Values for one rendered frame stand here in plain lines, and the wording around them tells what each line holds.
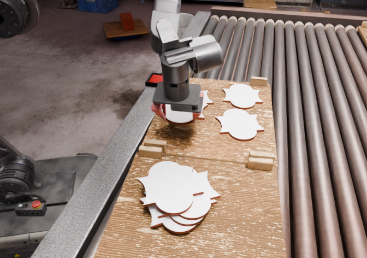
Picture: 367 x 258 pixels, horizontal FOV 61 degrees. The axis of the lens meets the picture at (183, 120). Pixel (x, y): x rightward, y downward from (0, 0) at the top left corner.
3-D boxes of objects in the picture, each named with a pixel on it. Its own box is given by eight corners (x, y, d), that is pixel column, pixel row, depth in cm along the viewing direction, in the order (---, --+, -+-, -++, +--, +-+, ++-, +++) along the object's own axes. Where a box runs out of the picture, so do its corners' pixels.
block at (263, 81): (249, 84, 108) (250, 78, 106) (249, 82, 110) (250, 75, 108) (267, 86, 107) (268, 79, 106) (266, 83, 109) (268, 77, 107)
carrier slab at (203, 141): (139, 154, 82) (138, 150, 81) (171, 79, 114) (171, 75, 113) (277, 171, 77) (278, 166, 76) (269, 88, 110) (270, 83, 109)
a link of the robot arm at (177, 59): (156, 48, 64) (164, 65, 61) (188, 40, 65) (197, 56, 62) (159, 73, 69) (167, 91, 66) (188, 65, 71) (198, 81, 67)
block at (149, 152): (138, 157, 79) (137, 149, 77) (140, 152, 80) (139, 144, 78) (161, 159, 78) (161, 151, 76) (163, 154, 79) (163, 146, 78)
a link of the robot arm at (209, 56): (153, 41, 72) (153, 19, 63) (200, 29, 74) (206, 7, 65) (170, 88, 69) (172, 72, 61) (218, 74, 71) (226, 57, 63)
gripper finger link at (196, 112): (201, 133, 77) (201, 107, 69) (172, 130, 78) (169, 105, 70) (204, 111, 81) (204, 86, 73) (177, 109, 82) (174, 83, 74)
